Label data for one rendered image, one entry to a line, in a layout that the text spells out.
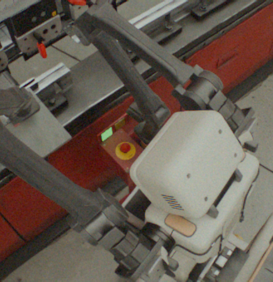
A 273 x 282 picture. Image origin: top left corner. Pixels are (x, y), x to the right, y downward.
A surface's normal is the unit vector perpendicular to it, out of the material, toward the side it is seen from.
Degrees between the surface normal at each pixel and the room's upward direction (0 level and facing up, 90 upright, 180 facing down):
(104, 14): 17
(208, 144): 47
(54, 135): 0
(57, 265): 0
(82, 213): 67
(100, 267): 0
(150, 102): 52
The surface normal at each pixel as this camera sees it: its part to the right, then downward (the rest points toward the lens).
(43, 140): -0.02, -0.50
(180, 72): 0.18, -0.29
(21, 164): 0.43, 0.51
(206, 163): 0.58, 0.03
